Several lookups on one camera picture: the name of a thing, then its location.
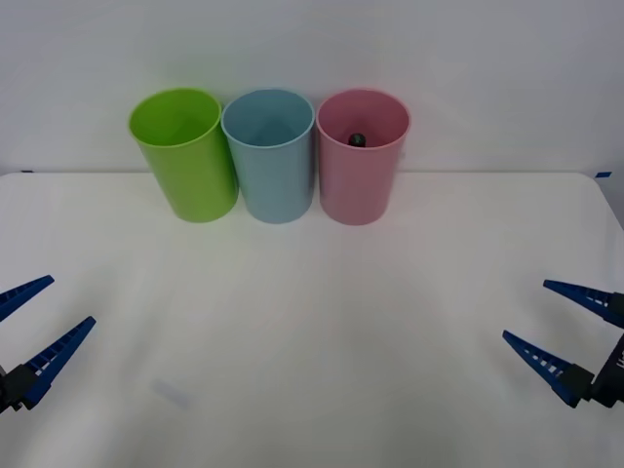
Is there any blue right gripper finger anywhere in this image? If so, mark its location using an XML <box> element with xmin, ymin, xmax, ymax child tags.
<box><xmin>501</xmin><ymin>330</ymin><xmax>597</xmax><ymax>410</ymax></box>
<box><xmin>542</xmin><ymin>278</ymin><xmax>624</xmax><ymax>330</ymax></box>

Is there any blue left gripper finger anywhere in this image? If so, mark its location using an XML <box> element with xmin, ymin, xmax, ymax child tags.
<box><xmin>0</xmin><ymin>275</ymin><xmax>56</xmax><ymax>324</ymax></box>
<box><xmin>3</xmin><ymin>316</ymin><xmax>98</xmax><ymax>411</ymax></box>

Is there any pink plastic bin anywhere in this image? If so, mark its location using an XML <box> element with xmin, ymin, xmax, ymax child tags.
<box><xmin>315</xmin><ymin>87</ymin><xmax>412</xmax><ymax>226</ymax></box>

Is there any green plastic bin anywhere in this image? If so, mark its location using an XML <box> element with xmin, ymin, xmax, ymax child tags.
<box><xmin>128</xmin><ymin>87</ymin><xmax>241</xmax><ymax>224</ymax></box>

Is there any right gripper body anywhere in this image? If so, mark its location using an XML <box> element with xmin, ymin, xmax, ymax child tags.
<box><xmin>590</xmin><ymin>331</ymin><xmax>624</xmax><ymax>409</ymax></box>

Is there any pale blue plastic bin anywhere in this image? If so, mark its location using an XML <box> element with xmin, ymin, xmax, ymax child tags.
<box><xmin>220</xmin><ymin>87</ymin><xmax>315</xmax><ymax>225</ymax></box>

